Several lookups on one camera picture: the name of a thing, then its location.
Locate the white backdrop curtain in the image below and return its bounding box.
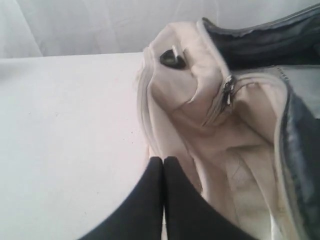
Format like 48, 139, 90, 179
0, 0, 316, 58

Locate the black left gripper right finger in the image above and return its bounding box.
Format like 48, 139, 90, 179
163, 156, 253, 240

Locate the cream fabric duffel bag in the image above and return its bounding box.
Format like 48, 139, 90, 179
137, 4, 320, 240

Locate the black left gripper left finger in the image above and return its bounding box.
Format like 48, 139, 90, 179
81, 157, 164, 240

